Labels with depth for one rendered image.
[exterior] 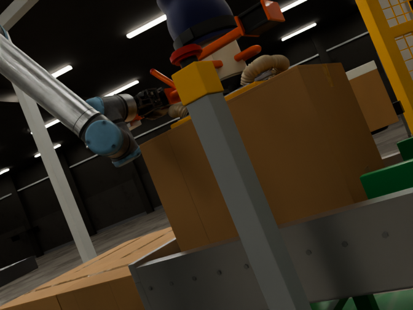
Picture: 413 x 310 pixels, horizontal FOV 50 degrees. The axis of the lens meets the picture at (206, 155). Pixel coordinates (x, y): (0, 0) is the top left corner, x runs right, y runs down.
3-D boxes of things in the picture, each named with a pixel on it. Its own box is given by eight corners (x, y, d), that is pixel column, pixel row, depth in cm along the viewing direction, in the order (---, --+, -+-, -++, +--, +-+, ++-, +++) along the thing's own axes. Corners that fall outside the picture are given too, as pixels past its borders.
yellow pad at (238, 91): (272, 85, 132) (266, 69, 132) (257, 87, 123) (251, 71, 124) (189, 127, 151) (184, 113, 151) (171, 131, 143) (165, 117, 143)
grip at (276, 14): (285, 20, 108) (278, 2, 108) (270, 18, 101) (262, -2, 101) (257, 37, 113) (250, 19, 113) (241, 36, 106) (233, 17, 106)
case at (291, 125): (389, 175, 144) (341, 61, 145) (358, 211, 111) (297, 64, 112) (241, 220, 177) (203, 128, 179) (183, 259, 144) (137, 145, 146)
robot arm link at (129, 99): (114, 127, 142) (102, 99, 143) (125, 125, 146) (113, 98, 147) (132, 116, 137) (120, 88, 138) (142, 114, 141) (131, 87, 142)
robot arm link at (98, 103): (88, 137, 132) (72, 109, 133) (117, 130, 142) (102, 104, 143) (105, 121, 127) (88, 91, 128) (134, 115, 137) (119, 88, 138)
